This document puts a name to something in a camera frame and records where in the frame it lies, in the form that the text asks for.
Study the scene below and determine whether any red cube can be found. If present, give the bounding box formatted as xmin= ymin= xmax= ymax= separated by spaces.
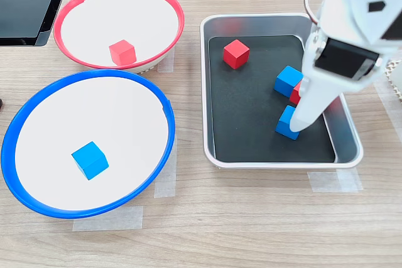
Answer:
xmin=289 ymin=80 xmax=304 ymax=106
xmin=109 ymin=39 xmax=138 ymax=65
xmin=222 ymin=39 xmax=251 ymax=70

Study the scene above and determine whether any blue cube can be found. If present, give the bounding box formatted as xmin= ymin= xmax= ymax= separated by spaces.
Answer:
xmin=71 ymin=141 xmax=110 ymax=181
xmin=273 ymin=65 xmax=305 ymax=99
xmin=275 ymin=105 xmax=301 ymax=141

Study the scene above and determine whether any white plate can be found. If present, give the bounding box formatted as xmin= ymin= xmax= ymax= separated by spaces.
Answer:
xmin=53 ymin=0 xmax=185 ymax=73
xmin=1 ymin=69 xmax=176 ymax=220

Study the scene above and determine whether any pale perforated plate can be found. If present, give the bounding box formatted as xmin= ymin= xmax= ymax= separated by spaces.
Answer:
xmin=384 ymin=60 xmax=402 ymax=103

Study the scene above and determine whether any steel tray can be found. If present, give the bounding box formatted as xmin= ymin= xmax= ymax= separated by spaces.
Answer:
xmin=200 ymin=13 xmax=364 ymax=169

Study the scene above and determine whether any black mat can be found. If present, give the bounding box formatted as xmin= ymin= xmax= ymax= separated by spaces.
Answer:
xmin=208 ymin=35 xmax=336 ymax=164

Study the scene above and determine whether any translucent tape strip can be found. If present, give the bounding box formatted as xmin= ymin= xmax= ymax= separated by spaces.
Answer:
xmin=307 ymin=168 xmax=364 ymax=193
xmin=153 ymin=136 xmax=177 ymax=199
xmin=72 ymin=206 xmax=144 ymax=232
xmin=156 ymin=50 xmax=176 ymax=73

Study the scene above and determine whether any white plate, blue rim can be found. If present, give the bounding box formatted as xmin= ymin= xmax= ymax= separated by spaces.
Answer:
xmin=1 ymin=69 xmax=176 ymax=220

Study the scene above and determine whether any black flat device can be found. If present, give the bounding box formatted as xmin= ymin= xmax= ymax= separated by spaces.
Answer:
xmin=0 ymin=0 xmax=75 ymax=46

